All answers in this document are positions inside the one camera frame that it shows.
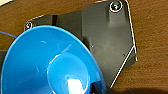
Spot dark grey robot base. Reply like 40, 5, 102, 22
23, 0, 138, 88

